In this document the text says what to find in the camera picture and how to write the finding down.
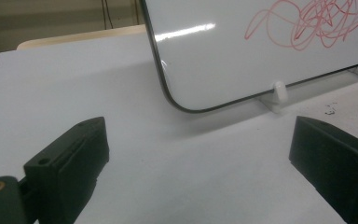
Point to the white whiteboard with dark rim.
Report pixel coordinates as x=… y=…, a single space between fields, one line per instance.
x=214 y=62

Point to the wooden table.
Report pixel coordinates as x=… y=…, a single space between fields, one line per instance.
x=74 y=37

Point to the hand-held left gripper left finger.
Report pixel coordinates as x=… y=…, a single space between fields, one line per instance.
x=65 y=168

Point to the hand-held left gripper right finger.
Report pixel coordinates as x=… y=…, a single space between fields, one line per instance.
x=338 y=165

